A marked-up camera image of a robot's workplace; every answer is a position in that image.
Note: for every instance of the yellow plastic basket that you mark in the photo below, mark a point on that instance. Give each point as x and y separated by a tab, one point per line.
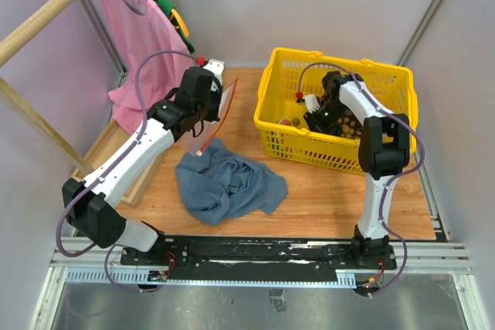
292	70

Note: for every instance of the pink t-shirt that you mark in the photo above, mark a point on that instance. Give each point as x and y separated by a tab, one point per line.
153	53

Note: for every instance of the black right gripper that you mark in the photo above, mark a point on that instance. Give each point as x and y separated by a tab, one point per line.
315	125

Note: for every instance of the colourful small toy fruit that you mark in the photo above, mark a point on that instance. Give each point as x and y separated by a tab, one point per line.
285	122

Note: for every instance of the yellow green hanger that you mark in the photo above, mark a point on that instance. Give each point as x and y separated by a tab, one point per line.
170	9

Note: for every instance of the blue crumpled cloth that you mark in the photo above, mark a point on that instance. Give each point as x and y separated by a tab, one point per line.
221	184

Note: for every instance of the clear zip bag orange seal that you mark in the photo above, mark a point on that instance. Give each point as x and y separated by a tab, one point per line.
210	129

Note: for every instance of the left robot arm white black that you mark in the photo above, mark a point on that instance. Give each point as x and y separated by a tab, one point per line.
90	204

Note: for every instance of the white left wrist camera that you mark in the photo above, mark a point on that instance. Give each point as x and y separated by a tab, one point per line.
215	66

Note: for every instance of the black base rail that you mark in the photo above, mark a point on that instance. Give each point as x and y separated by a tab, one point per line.
259	260

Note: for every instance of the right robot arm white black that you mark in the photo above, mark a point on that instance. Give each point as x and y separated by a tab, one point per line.
383	153

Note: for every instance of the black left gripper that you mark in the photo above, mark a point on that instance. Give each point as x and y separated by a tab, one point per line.
216	93

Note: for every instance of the wooden clothes rack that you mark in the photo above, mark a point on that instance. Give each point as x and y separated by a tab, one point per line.
65	73

